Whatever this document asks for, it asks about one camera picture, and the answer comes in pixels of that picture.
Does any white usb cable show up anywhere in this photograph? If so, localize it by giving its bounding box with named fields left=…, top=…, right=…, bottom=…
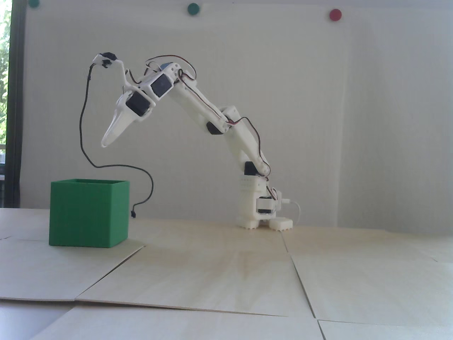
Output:
left=287, top=200, right=302, bottom=226

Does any small wrist camera board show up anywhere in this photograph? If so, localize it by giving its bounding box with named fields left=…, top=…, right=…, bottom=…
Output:
left=93, top=52, right=119, bottom=69

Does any thin black cable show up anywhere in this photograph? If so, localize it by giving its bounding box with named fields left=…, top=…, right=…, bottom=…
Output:
left=78, top=63, right=154, bottom=219

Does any light plywood panel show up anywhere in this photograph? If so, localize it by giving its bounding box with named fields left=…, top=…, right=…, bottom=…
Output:
left=281, top=227, right=453, bottom=326
left=0, top=208, right=146, bottom=302
left=75, top=220, right=316, bottom=318

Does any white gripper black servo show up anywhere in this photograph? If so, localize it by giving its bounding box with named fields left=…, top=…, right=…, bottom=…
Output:
left=101, top=86, right=156, bottom=148

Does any green open box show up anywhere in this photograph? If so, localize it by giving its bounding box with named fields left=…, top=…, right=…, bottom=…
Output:
left=49, top=179, right=130, bottom=248

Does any dark window frame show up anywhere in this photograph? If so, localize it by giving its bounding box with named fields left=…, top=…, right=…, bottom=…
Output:
left=7, top=0, right=28, bottom=209

